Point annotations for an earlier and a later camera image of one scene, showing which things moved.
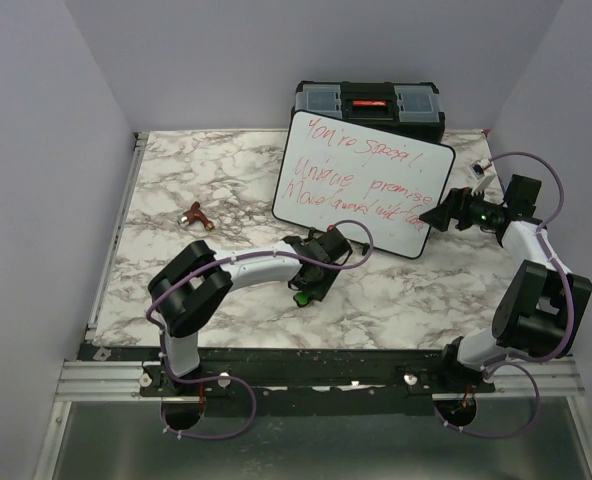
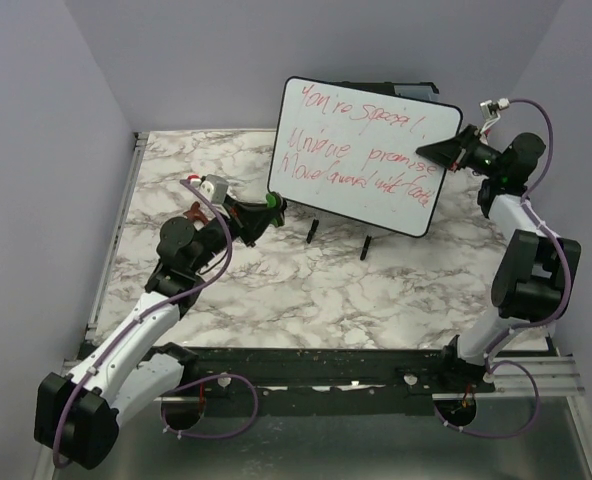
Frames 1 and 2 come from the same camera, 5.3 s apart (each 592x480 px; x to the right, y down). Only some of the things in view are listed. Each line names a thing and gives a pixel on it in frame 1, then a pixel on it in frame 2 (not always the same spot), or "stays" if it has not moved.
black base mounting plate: x=304 y=380 stays
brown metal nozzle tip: x=194 y=213 stays
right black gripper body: x=476 y=211 to x=479 y=158
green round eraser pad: x=301 y=299 to x=276 y=200
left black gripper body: x=318 y=286 to x=239 y=221
